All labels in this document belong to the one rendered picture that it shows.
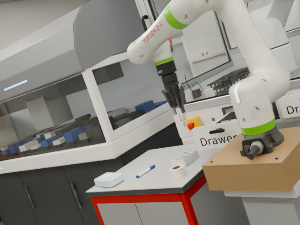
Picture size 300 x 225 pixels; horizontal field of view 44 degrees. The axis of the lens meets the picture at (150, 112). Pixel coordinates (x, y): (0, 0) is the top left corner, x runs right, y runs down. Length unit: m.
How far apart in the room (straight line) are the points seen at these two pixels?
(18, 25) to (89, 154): 3.94
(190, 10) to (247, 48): 0.27
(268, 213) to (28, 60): 1.80
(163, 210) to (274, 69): 0.77
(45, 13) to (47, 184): 3.87
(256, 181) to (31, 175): 2.17
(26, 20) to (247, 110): 5.14
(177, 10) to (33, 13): 4.98
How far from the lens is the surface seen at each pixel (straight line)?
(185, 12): 1.40
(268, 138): 1.38
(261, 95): 1.35
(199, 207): 1.69
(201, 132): 1.73
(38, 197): 3.21
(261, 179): 1.30
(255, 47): 1.48
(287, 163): 1.27
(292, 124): 1.93
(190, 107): 2.13
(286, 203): 1.40
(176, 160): 1.82
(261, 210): 1.46
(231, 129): 1.66
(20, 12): 6.18
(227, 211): 1.89
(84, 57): 2.24
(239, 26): 1.48
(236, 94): 1.34
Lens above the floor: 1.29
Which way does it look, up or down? 7 degrees down
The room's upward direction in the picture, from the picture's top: 19 degrees counter-clockwise
